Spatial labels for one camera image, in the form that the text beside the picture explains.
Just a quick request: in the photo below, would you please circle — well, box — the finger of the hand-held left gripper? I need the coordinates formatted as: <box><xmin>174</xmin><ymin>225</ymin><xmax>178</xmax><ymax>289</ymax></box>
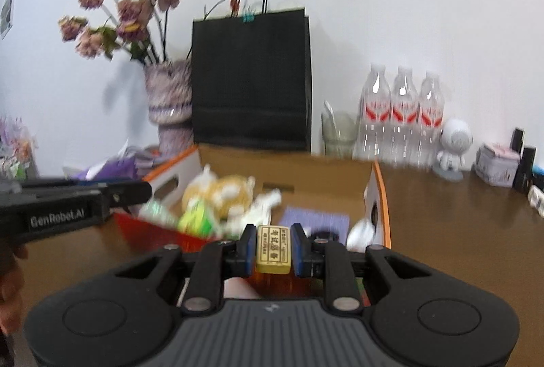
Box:
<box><xmin>99</xmin><ymin>179</ymin><xmax>153</xmax><ymax>208</ymax></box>

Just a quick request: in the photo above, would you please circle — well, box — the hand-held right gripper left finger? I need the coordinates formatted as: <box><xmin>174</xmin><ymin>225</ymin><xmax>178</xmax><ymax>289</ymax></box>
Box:
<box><xmin>114</xmin><ymin>224</ymin><xmax>259</xmax><ymax>312</ymax></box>

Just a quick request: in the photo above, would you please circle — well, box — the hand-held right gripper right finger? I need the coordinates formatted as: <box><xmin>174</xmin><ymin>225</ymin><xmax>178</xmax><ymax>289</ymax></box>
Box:
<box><xmin>291</xmin><ymin>223</ymin><xmax>432</xmax><ymax>312</ymax></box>

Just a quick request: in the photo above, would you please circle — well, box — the yellow rectangular eraser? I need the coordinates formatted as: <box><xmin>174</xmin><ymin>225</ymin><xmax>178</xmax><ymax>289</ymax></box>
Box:
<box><xmin>255</xmin><ymin>225</ymin><xmax>294</xmax><ymax>274</ymax></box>

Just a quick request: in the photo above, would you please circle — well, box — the purple woven cloth mat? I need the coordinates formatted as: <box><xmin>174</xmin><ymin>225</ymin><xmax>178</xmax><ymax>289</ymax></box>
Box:
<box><xmin>278</xmin><ymin>206</ymin><xmax>350</xmax><ymax>242</ymax></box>

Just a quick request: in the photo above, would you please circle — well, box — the green paper packet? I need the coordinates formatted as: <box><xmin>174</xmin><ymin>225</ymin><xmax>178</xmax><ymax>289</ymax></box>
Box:
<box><xmin>178</xmin><ymin>199</ymin><xmax>217</xmax><ymax>238</ymax></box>

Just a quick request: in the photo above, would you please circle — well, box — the white and yellow plush toy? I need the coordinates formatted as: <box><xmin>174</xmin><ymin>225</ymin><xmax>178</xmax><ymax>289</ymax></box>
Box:
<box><xmin>182</xmin><ymin>165</ymin><xmax>256</xmax><ymax>223</ymax></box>

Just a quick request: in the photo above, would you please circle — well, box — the white round plastic lid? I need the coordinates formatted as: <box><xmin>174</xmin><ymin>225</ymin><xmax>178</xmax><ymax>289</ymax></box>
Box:
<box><xmin>346</xmin><ymin>218</ymin><xmax>377</xmax><ymax>253</ymax></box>

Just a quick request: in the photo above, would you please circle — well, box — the red cardboard box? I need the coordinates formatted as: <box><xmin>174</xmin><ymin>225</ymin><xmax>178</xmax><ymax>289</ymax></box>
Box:
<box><xmin>113</xmin><ymin>144</ymin><xmax>392</xmax><ymax>300</ymax></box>

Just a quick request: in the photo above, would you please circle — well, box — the person's left hand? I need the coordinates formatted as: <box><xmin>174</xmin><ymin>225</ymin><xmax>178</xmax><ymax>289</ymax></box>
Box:
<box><xmin>0</xmin><ymin>244</ymin><xmax>27</xmax><ymax>336</ymax></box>

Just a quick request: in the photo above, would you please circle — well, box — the purple tissue pack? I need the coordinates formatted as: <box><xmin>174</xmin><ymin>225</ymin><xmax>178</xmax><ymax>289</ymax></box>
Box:
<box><xmin>64</xmin><ymin>146</ymin><xmax>162</xmax><ymax>183</ymax></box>

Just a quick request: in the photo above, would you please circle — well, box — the crumpled white tissue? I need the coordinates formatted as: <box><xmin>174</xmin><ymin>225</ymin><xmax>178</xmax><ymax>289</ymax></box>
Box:
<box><xmin>225</xmin><ymin>189</ymin><xmax>283</xmax><ymax>238</ymax></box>

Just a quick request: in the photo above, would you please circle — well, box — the pale colourful bundle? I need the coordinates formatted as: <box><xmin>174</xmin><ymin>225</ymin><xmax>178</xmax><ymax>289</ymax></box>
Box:
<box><xmin>0</xmin><ymin>116</ymin><xmax>39</xmax><ymax>181</ymax></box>

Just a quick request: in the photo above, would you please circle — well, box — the purple mottled ceramic vase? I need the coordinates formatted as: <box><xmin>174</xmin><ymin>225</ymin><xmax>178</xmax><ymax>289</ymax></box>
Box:
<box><xmin>143</xmin><ymin>59</ymin><xmax>194</xmax><ymax>157</ymax></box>

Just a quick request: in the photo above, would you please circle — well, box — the clear glass cup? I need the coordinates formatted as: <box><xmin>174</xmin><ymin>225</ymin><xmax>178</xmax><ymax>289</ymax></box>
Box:
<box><xmin>322</xmin><ymin>110</ymin><xmax>360</xmax><ymax>159</ymax></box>

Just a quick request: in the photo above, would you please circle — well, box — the clear plastic water bottle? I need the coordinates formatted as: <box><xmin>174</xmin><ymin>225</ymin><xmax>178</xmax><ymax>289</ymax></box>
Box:
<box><xmin>359</xmin><ymin>63</ymin><xmax>392</xmax><ymax>164</ymax></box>
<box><xmin>416</xmin><ymin>72</ymin><xmax>446</xmax><ymax>169</ymax></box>
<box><xmin>389</xmin><ymin>65</ymin><xmax>421</xmax><ymax>167</ymax></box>

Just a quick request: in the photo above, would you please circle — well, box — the black paper shopping bag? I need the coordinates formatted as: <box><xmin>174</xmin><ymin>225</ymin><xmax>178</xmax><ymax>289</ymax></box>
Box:
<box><xmin>190</xmin><ymin>0</ymin><xmax>312</xmax><ymax>153</ymax></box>

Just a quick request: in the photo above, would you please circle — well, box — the white robot figure speaker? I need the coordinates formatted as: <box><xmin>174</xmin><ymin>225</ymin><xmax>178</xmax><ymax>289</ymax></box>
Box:
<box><xmin>432</xmin><ymin>118</ymin><xmax>473</xmax><ymax>181</ymax></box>

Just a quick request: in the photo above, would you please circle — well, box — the printed grey tin box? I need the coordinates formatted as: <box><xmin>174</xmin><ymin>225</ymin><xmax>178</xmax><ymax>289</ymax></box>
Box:
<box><xmin>475</xmin><ymin>150</ymin><xmax>521</xmax><ymax>187</ymax></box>

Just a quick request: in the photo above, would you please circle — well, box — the pink flat case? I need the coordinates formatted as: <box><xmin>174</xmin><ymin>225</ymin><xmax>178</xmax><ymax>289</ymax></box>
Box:
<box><xmin>480</xmin><ymin>143</ymin><xmax>520</xmax><ymax>159</ymax></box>

